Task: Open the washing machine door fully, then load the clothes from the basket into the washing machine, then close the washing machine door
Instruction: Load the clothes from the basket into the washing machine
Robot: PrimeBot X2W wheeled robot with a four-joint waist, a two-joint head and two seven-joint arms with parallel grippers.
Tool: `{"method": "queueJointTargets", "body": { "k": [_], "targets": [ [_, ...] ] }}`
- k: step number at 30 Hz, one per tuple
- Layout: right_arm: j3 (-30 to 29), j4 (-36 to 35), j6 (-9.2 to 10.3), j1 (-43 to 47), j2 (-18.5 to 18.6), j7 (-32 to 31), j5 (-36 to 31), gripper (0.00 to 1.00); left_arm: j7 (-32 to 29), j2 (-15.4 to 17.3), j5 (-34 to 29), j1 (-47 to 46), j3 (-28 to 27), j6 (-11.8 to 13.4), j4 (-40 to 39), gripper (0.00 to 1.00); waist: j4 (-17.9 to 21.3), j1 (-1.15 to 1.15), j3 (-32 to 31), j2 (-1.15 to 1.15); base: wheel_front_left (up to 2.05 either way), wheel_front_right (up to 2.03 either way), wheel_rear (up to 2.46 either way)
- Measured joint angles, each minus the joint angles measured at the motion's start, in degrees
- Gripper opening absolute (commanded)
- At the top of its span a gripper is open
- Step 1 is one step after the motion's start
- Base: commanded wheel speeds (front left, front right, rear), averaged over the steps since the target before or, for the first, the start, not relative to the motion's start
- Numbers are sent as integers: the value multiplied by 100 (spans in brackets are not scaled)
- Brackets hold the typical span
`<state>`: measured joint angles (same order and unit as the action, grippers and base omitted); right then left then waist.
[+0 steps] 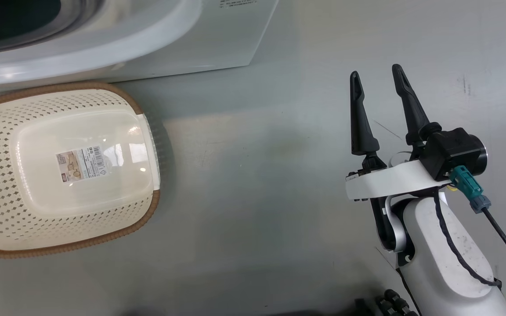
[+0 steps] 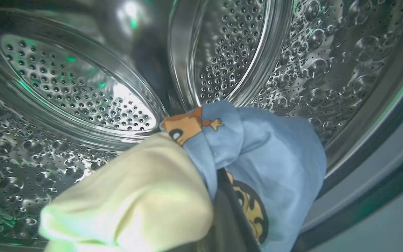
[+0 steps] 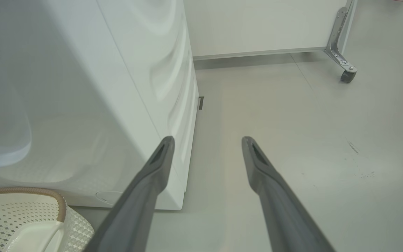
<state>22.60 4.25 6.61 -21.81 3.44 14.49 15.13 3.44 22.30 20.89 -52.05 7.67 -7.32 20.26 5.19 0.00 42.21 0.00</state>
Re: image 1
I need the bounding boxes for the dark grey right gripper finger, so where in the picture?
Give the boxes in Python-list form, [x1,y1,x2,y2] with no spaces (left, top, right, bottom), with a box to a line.
[391,64,431,147]
[349,71,385,171]

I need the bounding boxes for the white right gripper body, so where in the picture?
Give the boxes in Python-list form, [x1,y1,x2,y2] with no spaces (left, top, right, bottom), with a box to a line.
[345,160,451,254]

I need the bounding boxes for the basket product label sticker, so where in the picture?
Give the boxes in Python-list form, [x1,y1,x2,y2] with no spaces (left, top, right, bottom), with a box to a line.
[55,146,112,184]

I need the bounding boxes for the cream perforated laundry basket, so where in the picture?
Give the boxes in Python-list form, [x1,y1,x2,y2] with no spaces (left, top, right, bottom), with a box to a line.
[0,81,161,259]

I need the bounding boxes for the white washing machine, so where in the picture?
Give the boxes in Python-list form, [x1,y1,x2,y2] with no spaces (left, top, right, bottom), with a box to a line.
[0,0,278,88]

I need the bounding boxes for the stainless steel washer drum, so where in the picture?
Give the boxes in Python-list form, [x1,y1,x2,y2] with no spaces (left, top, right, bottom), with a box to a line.
[0,0,62,42]

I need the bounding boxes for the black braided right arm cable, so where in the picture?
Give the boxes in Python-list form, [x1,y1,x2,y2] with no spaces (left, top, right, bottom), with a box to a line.
[433,191,502,288]

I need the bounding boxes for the right camera cable teal plug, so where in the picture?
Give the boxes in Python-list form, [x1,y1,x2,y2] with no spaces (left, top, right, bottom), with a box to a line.
[448,166,506,281]

